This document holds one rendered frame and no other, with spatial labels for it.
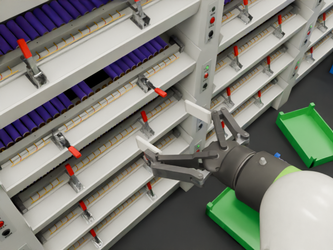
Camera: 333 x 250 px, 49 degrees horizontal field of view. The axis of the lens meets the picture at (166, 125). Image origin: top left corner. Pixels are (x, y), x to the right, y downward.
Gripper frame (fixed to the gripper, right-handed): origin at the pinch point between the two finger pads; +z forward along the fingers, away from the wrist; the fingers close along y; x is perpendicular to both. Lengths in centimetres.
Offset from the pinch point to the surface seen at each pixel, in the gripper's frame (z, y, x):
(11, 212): 22.1, -31.6, -15.9
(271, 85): 38, 96, -64
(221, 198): 23, 39, -85
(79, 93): 28.4, -3.5, -2.5
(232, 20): 25, 52, -6
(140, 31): 17.1, 10.6, 11.3
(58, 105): 28.6, -9.5, -2.3
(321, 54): 34, 137, -67
